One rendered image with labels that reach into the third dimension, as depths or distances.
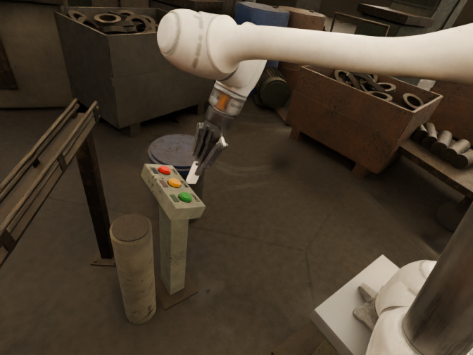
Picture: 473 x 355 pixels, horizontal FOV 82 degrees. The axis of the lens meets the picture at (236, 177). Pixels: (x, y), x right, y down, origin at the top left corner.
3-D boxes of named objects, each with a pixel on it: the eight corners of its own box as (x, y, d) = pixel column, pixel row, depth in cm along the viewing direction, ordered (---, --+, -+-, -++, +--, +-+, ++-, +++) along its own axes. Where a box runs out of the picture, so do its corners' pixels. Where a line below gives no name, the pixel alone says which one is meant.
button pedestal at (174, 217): (167, 315, 114) (167, 212, 76) (145, 271, 128) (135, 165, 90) (200, 296, 123) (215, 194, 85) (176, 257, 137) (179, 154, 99)
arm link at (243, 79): (230, 84, 77) (197, 73, 67) (255, 27, 71) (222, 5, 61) (257, 101, 72) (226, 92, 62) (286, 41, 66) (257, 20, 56)
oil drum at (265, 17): (244, 100, 309) (260, 9, 255) (216, 81, 344) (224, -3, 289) (281, 95, 341) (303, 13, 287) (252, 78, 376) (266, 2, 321)
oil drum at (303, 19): (281, 96, 336) (303, 14, 281) (252, 79, 370) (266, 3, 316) (312, 92, 368) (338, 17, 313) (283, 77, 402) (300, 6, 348)
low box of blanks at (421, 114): (404, 159, 256) (447, 91, 216) (370, 187, 212) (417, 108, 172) (321, 117, 304) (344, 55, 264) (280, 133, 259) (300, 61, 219)
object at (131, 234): (131, 330, 108) (116, 248, 76) (121, 305, 115) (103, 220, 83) (160, 314, 114) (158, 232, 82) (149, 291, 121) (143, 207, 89)
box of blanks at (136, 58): (119, 143, 206) (105, 29, 159) (64, 103, 241) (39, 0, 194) (212, 110, 275) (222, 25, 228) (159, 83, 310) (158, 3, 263)
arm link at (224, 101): (229, 91, 65) (218, 115, 67) (253, 101, 71) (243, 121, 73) (208, 78, 70) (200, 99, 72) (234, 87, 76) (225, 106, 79)
